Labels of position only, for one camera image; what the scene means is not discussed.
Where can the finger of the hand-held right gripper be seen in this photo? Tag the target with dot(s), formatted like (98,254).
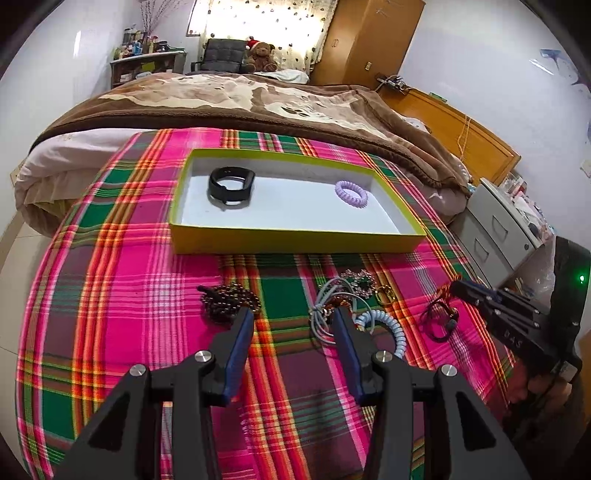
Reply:
(485,305)
(478,289)

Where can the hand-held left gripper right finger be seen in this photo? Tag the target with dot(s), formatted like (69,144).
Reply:
(348,350)

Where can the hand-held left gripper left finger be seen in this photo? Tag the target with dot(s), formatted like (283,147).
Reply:
(238,350)

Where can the yellow-green shallow box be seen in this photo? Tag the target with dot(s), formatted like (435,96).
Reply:
(295,203)

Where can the person's right hand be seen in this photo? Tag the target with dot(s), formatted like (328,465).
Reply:
(531,386)

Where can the grey drawer cabinet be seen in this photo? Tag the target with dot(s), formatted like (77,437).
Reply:
(498,221)

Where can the clutter of toiletries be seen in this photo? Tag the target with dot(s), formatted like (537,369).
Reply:
(526,198)

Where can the pink green plaid cloth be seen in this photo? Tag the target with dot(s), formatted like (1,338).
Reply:
(138,277)

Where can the wooden headboard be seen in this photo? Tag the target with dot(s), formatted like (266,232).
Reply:
(461,124)

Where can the black smart band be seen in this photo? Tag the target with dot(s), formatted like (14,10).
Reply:
(240,174)

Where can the power strip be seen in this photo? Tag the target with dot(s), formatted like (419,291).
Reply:
(392,83)

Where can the brown patterned blanket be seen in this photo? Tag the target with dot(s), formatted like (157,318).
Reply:
(231,101)

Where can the pale pink bed sheet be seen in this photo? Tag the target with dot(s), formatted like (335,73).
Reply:
(55,157)

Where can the wooden wardrobe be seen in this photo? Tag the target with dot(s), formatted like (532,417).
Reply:
(369,41)

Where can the white pillow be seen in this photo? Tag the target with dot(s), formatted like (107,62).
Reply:
(291,76)

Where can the brown teddy bear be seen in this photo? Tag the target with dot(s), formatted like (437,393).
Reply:
(263,55)

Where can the black chair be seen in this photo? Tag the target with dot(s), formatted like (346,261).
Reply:
(221,53)

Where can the grey desk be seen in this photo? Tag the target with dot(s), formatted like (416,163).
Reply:
(138,64)

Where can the group of bottles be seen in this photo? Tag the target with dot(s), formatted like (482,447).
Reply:
(138,44)

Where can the spotted curtain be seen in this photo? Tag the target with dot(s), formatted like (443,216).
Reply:
(277,23)

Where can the dried branch decoration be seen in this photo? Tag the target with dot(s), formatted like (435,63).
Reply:
(157,14)

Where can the dolphin wall sticker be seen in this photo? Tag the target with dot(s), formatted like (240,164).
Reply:
(558,62)

